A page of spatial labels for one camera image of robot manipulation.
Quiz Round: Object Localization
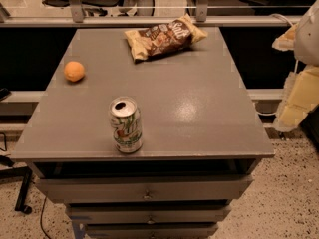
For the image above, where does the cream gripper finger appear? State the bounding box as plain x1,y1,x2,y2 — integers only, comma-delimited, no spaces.
273,65,319,132
272,24,298,52

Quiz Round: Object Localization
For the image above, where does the green white 7up can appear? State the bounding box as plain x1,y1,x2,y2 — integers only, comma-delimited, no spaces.
109,97,143,153

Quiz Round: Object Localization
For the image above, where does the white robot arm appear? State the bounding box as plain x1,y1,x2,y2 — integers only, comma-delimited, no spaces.
272,1,319,132

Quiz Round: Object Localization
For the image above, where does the grey drawer cabinet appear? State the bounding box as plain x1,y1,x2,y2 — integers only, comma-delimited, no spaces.
10,27,276,239

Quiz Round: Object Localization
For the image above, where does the brown yellow chip bag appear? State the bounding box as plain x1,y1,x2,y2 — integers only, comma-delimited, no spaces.
125,14,208,61

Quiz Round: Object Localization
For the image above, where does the middle grey drawer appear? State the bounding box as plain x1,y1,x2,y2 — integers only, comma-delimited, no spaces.
66,203,230,224

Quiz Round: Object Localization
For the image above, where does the grey drawer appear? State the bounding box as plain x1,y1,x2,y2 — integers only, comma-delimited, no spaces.
86,223,218,239
36,175,253,203
66,203,230,224

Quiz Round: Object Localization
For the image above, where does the orange fruit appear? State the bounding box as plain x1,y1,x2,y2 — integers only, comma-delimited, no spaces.
64,61,85,83

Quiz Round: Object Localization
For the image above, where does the grey metal railing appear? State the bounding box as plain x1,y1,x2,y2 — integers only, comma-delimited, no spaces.
0,0,315,28

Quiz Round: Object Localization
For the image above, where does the top grey drawer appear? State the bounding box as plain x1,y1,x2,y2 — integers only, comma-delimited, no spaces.
36,175,253,203

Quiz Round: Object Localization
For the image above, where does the bottom grey drawer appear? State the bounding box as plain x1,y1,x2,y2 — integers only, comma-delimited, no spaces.
86,223,218,239

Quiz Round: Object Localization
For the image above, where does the black stand leg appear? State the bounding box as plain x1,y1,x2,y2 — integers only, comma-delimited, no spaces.
0,156,32,214

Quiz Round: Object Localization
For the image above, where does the white cable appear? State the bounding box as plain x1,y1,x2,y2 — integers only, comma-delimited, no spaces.
269,13,297,28

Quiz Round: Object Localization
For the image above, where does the black floor cable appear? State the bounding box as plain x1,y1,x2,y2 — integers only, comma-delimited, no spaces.
39,196,51,239

